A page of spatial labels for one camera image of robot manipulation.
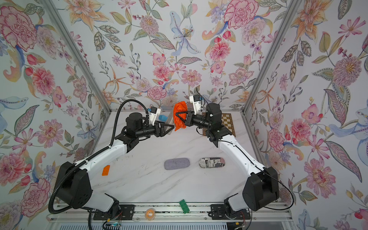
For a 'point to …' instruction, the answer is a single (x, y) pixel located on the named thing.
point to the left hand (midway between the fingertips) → (173, 127)
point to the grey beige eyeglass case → (170, 118)
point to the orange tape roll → (150, 214)
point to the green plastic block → (184, 206)
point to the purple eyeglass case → (174, 163)
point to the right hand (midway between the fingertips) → (175, 113)
